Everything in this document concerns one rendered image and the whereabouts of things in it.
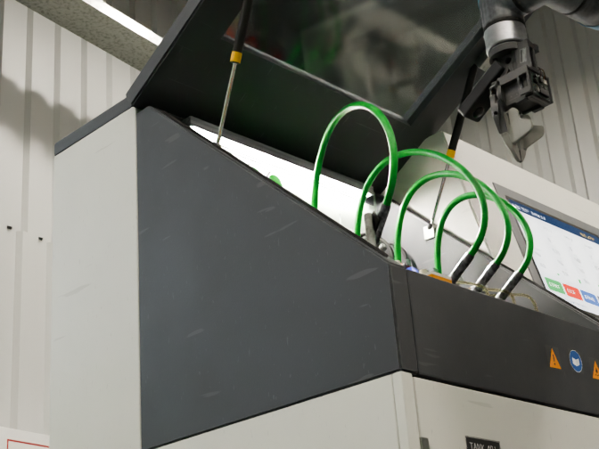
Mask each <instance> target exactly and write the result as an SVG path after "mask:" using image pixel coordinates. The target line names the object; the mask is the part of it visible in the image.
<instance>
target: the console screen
mask: <svg viewBox="0 0 599 449"><path fill-rule="evenodd" d="M492 184H493V186H494V188H495V191H496V194H497V195H498V196H499V197H501V198H503V199H504V200H507V201H508V202H510V203H511V204H512V205H514V206H515V207H516V208H517V209H518V210H519V211H520V212H521V213H522V215H523V216H524V217H525V219H526V220H527V222H528V224H529V227H530V230H531V231H532V235H533V241H534V250H533V256H532V259H531V261H530V264H529V267H528V269H529V273H530V275H531V278H532V280H533V281H534V282H535V283H537V284H539V285H540V286H542V287H544V288H546V289H547V290H550V291H551V292H553V293H554V294H556V295H557V296H559V297H561V298H563V299H565V300H567V301H568V302H570V303H572V305H574V306H576V307H578V308H580V309H582V310H583V311H585V312H587V313H588V314H591V315H592V316H593V317H595V318H597V319H598V320H599V229H598V228H596V227H593V226H592V225H590V224H586V223H584V222H582V221H580V220H578V219H576V218H574V217H572V216H568V215H566V214H564V213H562V212H560V211H558V210H556V209H553V208H550V207H548V206H546V205H544V204H542V203H540V202H537V201H535V200H533V199H530V198H528V197H526V196H524V195H521V194H519V193H518V192H514V191H512V190H510V189H507V188H505V187H504V186H502V185H499V184H496V183H492ZM507 211H508V210H507ZM508 213H509V216H510V219H511V224H512V231H513V235H514V237H515V240H516V241H517V243H518V246H519V248H520V251H521V253H522V256H523V258H524V257H525V254H526V248H527V242H526V237H525V233H524V231H523V229H522V227H521V224H520V223H519V221H518V220H517V219H516V218H515V216H514V215H513V214H512V213H511V212H510V211H508Z"/></svg>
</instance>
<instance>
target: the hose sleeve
mask: <svg viewBox="0 0 599 449"><path fill-rule="evenodd" d="M390 208H391V205H390V206H386V205H384V204H383V203H382V204H381V206H380V208H379V211H378V215H377V216H378V217H379V218H380V220H381V221H380V223H379V226H378V229H377V232H376V234H375V241H376V245H377V244H379V241H380V238H381V236H382V231H383V228H384V226H385V223H386V220H387V218H388V216H389V212H390Z"/></svg>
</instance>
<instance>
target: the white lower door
mask: <svg viewBox="0 0 599 449"><path fill-rule="evenodd" d="M413 385H414V400H415V408H416V415H417V423H418V431H419V438H420V447H421V449H599V418H596V417H591V416H587V415H583V414H579V413H575V412H568V411H564V410H560V409H555V408H552V407H547V406H543V405H539V404H532V403H528V402H523V401H520V400H515V399H512V398H507V397H503V396H496V395H491V394H488V393H483V392H480V391H475V390H471V389H467V388H459V387H456V386H451V385H448V384H444V383H439V382H436V381H431V380H424V379H420V378H416V377H413Z"/></svg>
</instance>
